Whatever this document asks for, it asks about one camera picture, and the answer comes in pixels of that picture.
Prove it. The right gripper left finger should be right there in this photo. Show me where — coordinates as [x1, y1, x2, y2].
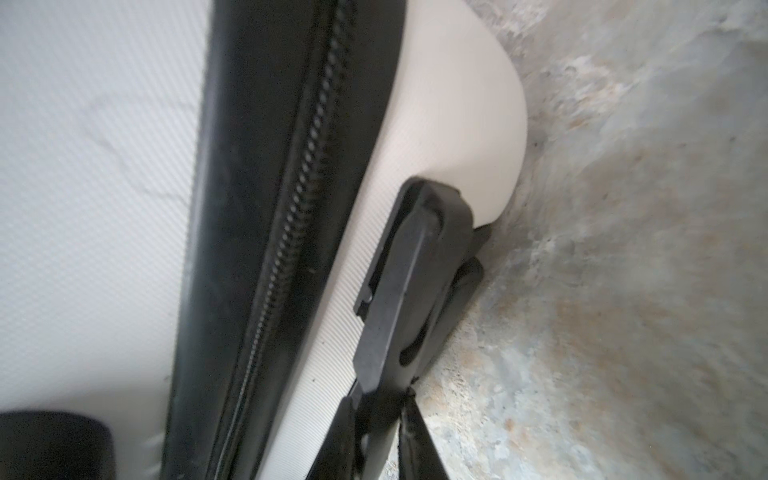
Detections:
[305, 396, 357, 480]

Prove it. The black suitcase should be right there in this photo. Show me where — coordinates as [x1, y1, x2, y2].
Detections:
[1, 1, 527, 479]

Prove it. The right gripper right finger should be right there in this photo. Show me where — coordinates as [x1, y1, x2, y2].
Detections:
[398, 395, 449, 480]

